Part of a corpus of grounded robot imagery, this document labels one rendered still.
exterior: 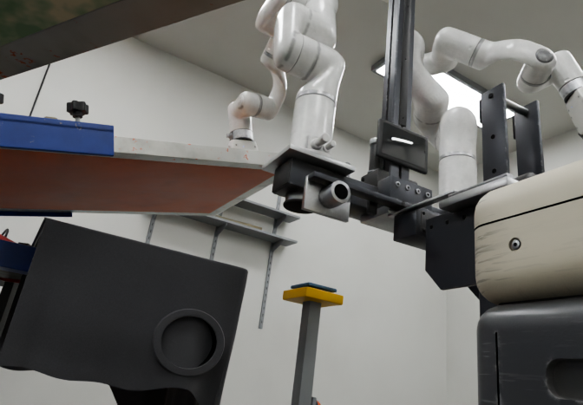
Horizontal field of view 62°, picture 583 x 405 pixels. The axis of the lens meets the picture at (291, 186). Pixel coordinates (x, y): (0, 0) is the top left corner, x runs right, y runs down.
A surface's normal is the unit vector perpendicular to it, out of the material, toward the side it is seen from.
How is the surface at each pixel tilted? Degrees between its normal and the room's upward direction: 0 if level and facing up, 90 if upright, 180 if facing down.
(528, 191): 81
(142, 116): 90
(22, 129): 90
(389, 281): 90
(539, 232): 90
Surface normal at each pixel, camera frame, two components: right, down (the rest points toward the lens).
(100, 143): 0.52, -0.27
